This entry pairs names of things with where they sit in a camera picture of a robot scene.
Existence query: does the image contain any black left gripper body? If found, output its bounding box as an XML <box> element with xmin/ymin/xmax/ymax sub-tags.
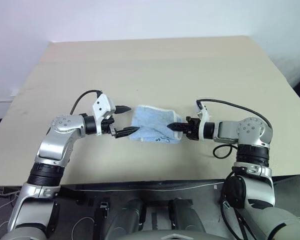
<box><xmin>101</xmin><ymin>115</ymin><xmax>119</xmax><ymax>137</ymax></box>

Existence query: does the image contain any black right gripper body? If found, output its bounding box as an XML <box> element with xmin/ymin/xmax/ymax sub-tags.
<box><xmin>184</xmin><ymin>116</ymin><xmax>203</xmax><ymax>141</ymax></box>

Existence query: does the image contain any light blue towel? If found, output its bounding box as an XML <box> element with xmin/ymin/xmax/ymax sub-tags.
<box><xmin>128</xmin><ymin>104</ymin><xmax>184</xmax><ymax>146</ymax></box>

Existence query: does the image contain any dark grey robot leg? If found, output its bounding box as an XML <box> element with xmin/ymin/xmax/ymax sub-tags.
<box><xmin>113</xmin><ymin>198</ymin><xmax>146</xmax><ymax>233</ymax></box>
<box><xmin>169</xmin><ymin>197</ymin><xmax>206</xmax><ymax>233</ymax></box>

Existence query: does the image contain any grey robot torso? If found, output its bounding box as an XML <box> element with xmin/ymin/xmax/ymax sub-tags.
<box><xmin>118</xmin><ymin>230</ymin><xmax>232</xmax><ymax>240</ymax></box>

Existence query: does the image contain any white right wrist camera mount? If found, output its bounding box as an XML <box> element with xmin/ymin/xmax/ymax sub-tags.
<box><xmin>195</xmin><ymin>99</ymin><xmax>211</xmax><ymax>141</ymax></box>

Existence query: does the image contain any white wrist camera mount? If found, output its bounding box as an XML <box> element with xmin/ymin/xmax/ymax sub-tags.
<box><xmin>195</xmin><ymin>99</ymin><xmax>211</xmax><ymax>141</ymax></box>
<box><xmin>91</xmin><ymin>93</ymin><xmax>117</xmax><ymax>137</ymax></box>

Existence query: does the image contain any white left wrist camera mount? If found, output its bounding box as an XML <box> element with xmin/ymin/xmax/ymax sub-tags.
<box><xmin>91</xmin><ymin>93</ymin><xmax>117</xmax><ymax>137</ymax></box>

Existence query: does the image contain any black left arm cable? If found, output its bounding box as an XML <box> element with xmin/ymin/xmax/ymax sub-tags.
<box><xmin>70</xmin><ymin>89</ymin><xmax>102</xmax><ymax>116</ymax></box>

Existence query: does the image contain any black table frame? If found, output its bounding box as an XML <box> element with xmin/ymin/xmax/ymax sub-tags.
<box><xmin>0</xmin><ymin>173</ymin><xmax>300</xmax><ymax>240</ymax></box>

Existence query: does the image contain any thin white wire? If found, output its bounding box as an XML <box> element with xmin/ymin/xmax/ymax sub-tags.
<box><xmin>73</xmin><ymin>180</ymin><xmax>227</xmax><ymax>193</ymax></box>

